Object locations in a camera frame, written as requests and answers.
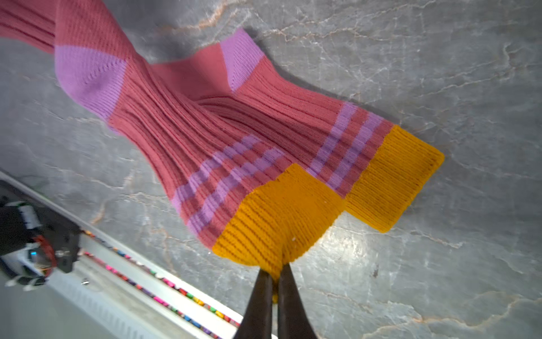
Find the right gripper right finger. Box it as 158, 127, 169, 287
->
277, 264, 317, 339

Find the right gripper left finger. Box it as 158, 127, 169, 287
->
233, 269, 273, 339

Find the purple striped sock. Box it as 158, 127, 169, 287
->
153, 29, 445, 232
1, 1, 344, 278

